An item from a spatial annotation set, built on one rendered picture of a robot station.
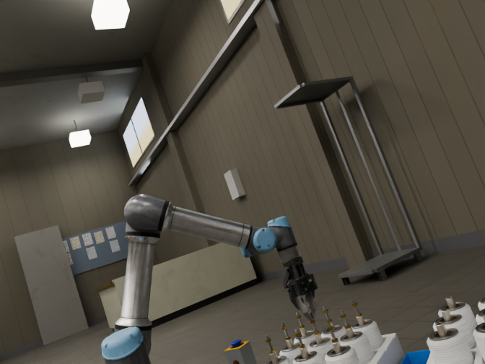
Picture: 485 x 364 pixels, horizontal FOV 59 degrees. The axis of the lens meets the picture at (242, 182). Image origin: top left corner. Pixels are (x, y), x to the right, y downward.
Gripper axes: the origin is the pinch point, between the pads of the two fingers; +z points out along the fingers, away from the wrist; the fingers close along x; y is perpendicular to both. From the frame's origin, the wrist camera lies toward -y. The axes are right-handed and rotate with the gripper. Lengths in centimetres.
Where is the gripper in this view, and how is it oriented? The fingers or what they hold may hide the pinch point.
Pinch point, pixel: (309, 315)
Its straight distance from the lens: 157.3
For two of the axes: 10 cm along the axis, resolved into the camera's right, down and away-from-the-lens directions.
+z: 3.3, 9.3, -1.3
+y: 2.6, -2.3, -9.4
